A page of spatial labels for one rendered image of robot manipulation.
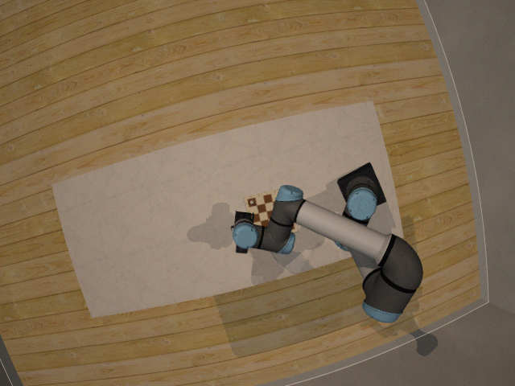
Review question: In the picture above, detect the brown and cream chessboard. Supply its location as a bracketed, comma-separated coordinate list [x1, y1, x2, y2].
[244, 189, 298, 232]

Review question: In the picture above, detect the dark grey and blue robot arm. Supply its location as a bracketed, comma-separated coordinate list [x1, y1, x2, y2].
[232, 176, 423, 323]

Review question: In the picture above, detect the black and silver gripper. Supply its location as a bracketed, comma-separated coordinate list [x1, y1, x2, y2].
[234, 211, 254, 224]

